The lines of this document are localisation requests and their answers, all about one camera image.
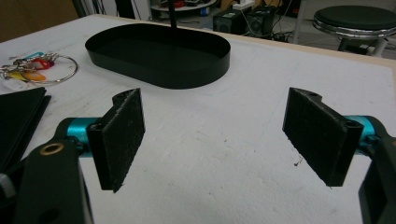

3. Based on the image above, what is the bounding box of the white power strip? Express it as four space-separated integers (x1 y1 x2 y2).
232 0 256 10

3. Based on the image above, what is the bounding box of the key ring with coloured tags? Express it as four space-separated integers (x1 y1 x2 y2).
0 51 79 92

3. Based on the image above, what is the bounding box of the black speaker box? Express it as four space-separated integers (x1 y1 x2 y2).
246 6 276 37
212 8 250 35

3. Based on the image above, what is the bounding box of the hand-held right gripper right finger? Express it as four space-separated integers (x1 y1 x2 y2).
282 87 365 188

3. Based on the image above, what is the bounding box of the white round table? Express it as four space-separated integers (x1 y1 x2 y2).
150 0 218 13

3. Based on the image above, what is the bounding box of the black oval tray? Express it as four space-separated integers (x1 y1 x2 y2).
84 22 232 91

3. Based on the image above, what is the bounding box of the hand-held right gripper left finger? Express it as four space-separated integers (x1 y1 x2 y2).
86 87 147 193

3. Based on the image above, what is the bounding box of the black upright pole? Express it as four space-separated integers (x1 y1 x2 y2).
167 0 178 30

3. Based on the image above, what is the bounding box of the brown board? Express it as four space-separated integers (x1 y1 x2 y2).
0 0 79 44

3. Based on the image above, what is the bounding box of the black folded wallet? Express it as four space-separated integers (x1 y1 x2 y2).
0 86 52 174

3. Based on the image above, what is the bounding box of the white metal table leg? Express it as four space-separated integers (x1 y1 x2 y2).
291 0 308 45

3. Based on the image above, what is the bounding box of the round black stool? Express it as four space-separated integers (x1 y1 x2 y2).
312 5 396 59

